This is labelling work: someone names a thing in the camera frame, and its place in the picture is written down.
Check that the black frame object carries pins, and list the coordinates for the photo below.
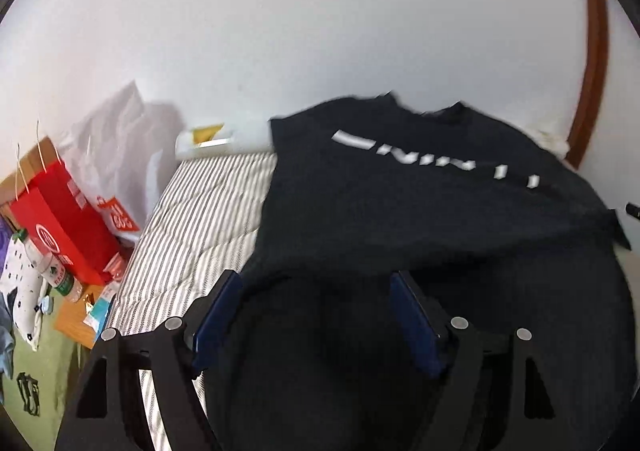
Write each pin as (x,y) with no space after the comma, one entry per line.
(29,393)

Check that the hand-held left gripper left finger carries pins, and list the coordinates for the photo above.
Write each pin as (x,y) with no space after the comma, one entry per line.
(218,321)

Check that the striped bed sheet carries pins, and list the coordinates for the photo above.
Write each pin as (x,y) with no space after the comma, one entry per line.
(200,231)

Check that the teal snack packet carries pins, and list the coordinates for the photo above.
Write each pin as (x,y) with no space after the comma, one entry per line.
(100,313)

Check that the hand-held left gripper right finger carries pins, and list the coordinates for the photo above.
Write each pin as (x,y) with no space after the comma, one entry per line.
(414,326)

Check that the red paper bag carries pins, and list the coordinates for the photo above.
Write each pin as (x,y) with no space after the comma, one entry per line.
(65,226)

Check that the brown wooden door frame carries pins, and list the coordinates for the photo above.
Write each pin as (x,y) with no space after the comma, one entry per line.
(592,61)

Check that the wooden nightstand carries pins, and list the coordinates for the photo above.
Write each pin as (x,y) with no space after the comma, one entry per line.
(75,323)

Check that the clear plastic water bottle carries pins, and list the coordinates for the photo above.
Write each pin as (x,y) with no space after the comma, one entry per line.
(50,268)

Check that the white plastic bag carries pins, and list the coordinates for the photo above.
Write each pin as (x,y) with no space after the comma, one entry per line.
(125,141)

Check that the white pillow with yellow patch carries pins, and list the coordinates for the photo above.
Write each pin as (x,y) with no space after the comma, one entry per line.
(220,141)

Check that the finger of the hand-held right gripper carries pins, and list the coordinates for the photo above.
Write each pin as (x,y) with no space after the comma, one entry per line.
(634,209)

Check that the black t-shirt with white print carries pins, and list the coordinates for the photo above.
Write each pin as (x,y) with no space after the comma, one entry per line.
(400,211)

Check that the white spotted cloth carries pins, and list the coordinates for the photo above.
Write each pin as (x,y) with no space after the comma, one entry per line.
(20,291)

